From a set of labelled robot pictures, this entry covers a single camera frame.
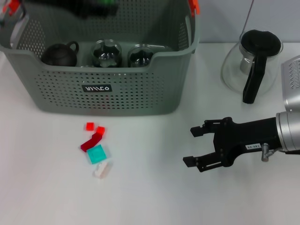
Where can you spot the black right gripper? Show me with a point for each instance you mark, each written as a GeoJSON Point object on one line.
{"type": "Point", "coordinates": [246, 136]}

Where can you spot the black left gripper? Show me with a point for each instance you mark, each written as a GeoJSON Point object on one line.
{"type": "Point", "coordinates": [75, 7]}

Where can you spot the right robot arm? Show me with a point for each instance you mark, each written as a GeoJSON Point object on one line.
{"type": "Point", "coordinates": [288, 131]}

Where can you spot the grey perforated storage basket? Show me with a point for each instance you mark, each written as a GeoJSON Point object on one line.
{"type": "Point", "coordinates": [117, 98]}

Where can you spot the black clay teapot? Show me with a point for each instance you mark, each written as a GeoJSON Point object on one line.
{"type": "Point", "coordinates": [58, 55]}

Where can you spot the clear translucent brick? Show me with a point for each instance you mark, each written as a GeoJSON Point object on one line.
{"type": "Point", "coordinates": [103, 170]}

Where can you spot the small red square brick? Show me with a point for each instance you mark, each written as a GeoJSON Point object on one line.
{"type": "Point", "coordinates": [100, 131]}
{"type": "Point", "coordinates": [90, 127]}

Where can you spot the teal square brick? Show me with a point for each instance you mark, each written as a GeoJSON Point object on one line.
{"type": "Point", "coordinates": [96, 154]}

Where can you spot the dark red long brick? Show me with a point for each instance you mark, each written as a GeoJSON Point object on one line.
{"type": "Point", "coordinates": [91, 143]}

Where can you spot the glass carafe black lid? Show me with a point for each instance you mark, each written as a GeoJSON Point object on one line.
{"type": "Point", "coordinates": [260, 42]}

